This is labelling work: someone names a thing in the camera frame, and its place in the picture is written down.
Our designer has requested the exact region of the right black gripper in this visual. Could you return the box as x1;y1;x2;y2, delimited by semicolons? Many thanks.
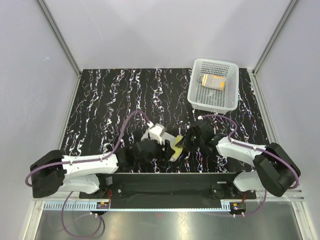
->
175;127;204;153

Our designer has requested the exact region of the orange towel with grey pattern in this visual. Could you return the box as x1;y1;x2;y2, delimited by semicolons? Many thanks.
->
201;74;226;91

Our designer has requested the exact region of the yellow and grey towel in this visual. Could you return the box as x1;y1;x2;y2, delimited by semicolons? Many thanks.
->
140;127;183;160

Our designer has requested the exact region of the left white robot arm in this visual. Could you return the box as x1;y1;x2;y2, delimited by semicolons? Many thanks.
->
25;139;176;199

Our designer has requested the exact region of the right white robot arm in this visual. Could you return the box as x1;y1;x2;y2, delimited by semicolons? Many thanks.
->
177;120;301;199

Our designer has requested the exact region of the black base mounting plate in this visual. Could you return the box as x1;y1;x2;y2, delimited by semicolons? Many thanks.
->
79;173;256;204

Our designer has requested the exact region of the white perforated plastic basket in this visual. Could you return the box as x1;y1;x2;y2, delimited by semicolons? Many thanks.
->
187;58;239;114

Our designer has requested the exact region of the right connector block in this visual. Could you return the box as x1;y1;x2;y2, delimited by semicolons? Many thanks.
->
230;202;247;212

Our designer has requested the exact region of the connector block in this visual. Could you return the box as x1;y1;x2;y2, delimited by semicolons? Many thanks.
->
230;202;247;212
96;201;110;210

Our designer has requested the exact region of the left connector block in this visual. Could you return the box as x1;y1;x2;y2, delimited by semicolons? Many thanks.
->
96;201;110;210

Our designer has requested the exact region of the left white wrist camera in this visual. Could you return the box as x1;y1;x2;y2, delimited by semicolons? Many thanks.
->
146;122;165;145

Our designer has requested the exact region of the white slotted cable duct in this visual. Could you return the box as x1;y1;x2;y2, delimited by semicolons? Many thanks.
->
44;200;231;212

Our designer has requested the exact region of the aluminium cross rail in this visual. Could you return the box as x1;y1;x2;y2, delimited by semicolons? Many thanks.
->
248;185;305;202

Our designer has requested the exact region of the right aluminium frame post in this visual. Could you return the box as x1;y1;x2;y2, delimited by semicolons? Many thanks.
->
252;0;300;77

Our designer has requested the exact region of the aluminium frame post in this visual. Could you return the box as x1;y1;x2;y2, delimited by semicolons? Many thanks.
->
35;0;82;77
252;0;300;77

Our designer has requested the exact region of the left aluminium frame post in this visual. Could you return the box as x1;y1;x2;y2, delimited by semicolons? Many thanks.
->
35;0;82;77

